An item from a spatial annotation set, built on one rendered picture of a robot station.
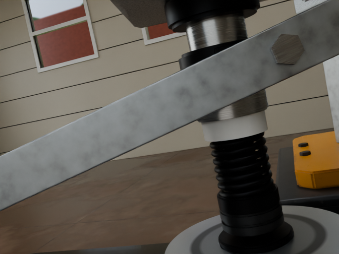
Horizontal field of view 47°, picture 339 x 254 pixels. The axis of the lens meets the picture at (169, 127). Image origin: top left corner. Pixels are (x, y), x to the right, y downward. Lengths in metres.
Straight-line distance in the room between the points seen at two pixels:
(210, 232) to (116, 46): 6.65
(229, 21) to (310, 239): 0.24
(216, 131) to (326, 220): 0.17
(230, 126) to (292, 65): 0.09
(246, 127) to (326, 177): 0.53
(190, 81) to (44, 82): 7.50
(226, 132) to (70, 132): 0.16
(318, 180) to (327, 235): 0.47
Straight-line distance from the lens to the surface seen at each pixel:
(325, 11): 0.40
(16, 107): 8.32
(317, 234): 0.46
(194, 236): 0.50
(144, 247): 0.58
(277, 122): 6.35
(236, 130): 0.40
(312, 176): 0.92
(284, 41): 0.37
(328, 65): 1.15
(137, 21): 0.49
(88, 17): 7.30
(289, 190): 0.94
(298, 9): 1.17
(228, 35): 0.41
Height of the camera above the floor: 1.01
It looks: 5 degrees down
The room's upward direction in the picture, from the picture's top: 12 degrees counter-clockwise
